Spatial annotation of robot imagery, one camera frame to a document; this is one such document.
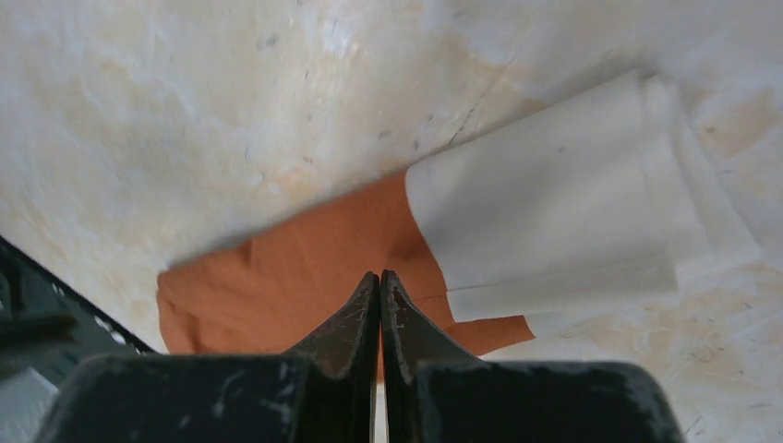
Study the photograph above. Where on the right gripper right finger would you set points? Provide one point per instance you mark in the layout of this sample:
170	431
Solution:
411	344

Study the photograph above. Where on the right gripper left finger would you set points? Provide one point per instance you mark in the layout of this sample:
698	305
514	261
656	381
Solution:
335	396

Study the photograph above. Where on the orange underwear white waistband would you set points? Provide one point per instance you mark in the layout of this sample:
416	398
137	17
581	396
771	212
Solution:
597	201

